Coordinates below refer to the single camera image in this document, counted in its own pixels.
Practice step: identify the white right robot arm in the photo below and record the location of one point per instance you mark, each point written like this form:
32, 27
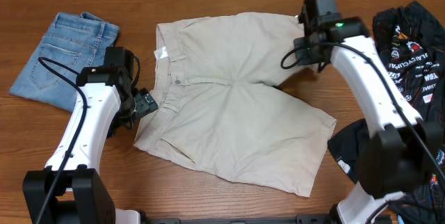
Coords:
401, 153

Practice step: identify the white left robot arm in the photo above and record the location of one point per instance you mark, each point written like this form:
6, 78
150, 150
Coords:
69, 188

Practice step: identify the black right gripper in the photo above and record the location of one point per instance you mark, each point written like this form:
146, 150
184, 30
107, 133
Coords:
302, 58

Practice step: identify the beige cotton shorts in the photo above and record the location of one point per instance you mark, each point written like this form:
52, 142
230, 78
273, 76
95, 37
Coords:
220, 107

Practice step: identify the folded blue denim jeans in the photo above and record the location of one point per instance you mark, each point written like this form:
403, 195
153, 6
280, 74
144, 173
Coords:
76, 41

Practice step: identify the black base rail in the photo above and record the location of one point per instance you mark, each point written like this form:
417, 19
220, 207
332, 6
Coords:
236, 220

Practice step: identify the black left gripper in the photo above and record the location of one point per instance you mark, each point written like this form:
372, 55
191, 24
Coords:
144, 101

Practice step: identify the black printed cycling jersey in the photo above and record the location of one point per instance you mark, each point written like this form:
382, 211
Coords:
410, 43

